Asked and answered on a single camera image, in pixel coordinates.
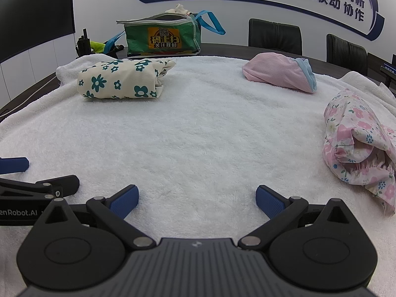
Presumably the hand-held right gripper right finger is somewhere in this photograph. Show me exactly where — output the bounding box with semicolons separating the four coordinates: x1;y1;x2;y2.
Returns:
238;184;351;250

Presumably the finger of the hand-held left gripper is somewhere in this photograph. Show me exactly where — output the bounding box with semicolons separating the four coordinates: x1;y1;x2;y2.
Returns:
0;157;30;174
0;175;80;199

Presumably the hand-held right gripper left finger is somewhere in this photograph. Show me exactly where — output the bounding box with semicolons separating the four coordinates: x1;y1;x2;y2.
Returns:
40;184;157;250

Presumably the pink floral garment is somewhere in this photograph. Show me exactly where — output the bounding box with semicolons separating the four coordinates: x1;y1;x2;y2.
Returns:
322;88;396;217

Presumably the white fluffy blanket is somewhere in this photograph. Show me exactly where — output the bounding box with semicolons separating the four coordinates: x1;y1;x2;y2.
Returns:
0;52;396;297

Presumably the cream garment with teal flowers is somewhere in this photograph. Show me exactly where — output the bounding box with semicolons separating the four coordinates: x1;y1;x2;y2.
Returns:
77;57;177;99

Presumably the pink and blue garment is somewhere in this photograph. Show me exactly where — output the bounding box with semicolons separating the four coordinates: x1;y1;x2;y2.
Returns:
242;52;318;94

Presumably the black walkie-talkie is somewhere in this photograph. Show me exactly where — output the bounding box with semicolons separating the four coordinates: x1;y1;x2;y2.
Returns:
76;28;92;59

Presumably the black office chair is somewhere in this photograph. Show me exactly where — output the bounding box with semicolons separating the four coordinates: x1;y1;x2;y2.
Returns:
248;19;303;55
326;33;369;76

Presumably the black equipment rack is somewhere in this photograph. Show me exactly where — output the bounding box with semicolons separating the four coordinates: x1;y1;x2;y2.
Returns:
380;63;396;91

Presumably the white cloth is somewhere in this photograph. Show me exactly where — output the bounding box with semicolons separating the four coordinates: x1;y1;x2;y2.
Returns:
168;4;191;16

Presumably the large dark wall screen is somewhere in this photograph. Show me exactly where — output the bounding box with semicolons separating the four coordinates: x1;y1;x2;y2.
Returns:
0;0;75;64

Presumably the green bag with blue straps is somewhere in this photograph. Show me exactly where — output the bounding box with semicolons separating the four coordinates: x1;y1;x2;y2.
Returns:
103;10;226;58

